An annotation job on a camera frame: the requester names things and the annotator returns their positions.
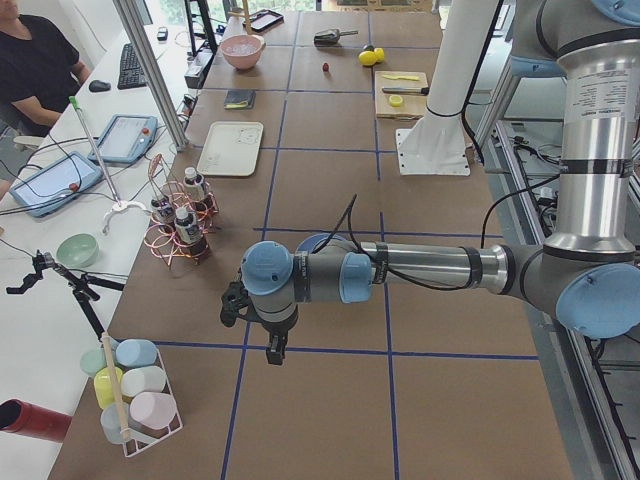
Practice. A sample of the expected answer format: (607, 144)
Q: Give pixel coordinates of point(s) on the yellow lemon front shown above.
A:
(368, 58)

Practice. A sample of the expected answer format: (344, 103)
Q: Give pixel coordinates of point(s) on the white cup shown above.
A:
(143, 379)

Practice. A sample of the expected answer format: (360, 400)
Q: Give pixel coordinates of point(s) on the pink cup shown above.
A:
(154, 410)

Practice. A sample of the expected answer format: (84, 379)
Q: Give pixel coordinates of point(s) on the blue teach pendant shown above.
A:
(52, 187)
(126, 138)

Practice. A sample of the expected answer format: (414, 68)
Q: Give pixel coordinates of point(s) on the cream bear tray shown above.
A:
(231, 149)

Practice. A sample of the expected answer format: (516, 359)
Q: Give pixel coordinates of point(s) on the wooden basket handle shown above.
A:
(125, 431)

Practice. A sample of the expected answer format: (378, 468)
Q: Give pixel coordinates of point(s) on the yellow lemon back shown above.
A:
(381, 54)

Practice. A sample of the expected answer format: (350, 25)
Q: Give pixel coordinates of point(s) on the black phone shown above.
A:
(162, 34)

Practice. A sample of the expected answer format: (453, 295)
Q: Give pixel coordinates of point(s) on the metal scoop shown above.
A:
(331, 37)

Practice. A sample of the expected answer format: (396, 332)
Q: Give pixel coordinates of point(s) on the steel black-tipped knife handle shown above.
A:
(422, 91)

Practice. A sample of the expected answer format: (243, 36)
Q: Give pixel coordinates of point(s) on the drink bottle back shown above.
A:
(195, 187)

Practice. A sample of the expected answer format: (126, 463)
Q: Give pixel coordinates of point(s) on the copper wire bottle rack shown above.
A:
(164, 246)

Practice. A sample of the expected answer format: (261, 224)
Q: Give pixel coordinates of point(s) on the yellow cup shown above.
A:
(103, 388)

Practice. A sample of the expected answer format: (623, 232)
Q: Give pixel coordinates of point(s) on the near blue teach pendant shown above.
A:
(52, 187)

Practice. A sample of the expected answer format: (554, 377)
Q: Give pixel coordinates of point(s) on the person in black shirt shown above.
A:
(40, 69)

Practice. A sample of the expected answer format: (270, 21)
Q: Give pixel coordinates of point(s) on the drink bottle front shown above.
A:
(189, 232)

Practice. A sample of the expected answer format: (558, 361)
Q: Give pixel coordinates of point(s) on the wooden cutting board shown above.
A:
(414, 106)

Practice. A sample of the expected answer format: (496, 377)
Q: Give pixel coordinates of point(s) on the red cylinder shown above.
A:
(26, 419)

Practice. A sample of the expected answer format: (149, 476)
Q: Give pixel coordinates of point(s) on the black keyboard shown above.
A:
(131, 73)

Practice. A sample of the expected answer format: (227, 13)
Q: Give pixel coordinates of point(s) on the drink bottle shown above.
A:
(195, 187)
(189, 232)
(164, 213)

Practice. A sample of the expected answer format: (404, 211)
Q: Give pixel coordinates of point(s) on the white stand with pole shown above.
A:
(119, 205)

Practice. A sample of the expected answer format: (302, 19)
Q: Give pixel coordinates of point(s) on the drink bottle left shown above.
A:
(164, 213)

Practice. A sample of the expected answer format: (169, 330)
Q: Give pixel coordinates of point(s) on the green cup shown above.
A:
(93, 361)

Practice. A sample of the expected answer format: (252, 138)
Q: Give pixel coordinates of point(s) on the aluminium frame post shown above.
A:
(134, 27)

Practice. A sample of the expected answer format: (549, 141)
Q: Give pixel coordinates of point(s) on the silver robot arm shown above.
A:
(583, 274)

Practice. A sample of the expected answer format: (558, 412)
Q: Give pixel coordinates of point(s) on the blue round plate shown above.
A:
(319, 244)

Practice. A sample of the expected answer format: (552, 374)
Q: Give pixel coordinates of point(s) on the lemon half slice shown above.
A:
(395, 100)

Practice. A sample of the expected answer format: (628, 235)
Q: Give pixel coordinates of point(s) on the far blue teach pendant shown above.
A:
(126, 138)

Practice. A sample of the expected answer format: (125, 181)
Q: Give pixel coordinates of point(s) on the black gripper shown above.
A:
(274, 333)

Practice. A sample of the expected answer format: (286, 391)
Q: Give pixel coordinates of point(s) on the black tray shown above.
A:
(265, 19)

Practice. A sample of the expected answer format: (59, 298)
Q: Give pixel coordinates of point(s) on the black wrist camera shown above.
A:
(237, 304)

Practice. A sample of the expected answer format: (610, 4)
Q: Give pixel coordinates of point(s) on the grey yellow folded cloth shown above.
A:
(239, 99)

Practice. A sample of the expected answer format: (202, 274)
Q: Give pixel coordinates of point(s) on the black computer mouse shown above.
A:
(98, 86)

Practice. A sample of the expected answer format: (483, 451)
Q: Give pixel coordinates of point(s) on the green bowl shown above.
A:
(78, 251)

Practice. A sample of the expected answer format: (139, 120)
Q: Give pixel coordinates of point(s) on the yellow plastic knife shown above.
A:
(413, 78)

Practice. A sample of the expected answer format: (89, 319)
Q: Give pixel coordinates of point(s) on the yellow lemon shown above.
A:
(381, 54)
(368, 58)

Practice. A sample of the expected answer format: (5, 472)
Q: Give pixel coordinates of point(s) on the light blue lower cup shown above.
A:
(111, 426)

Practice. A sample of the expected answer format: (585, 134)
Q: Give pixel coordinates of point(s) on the pink bowl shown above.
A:
(243, 51)

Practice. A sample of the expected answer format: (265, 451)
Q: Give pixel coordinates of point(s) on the white wire cup basket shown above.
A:
(143, 437)

